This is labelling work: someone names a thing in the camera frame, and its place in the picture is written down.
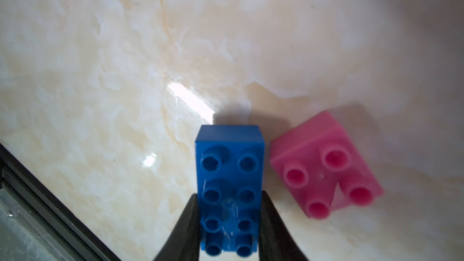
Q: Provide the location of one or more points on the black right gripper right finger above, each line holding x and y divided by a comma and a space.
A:
275, 242

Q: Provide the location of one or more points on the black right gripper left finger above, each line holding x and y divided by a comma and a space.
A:
183, 244

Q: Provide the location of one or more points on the pink small lego brick top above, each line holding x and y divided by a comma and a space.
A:
322, 168

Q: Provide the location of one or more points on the blue lego brick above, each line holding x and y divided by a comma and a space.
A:
229, 171

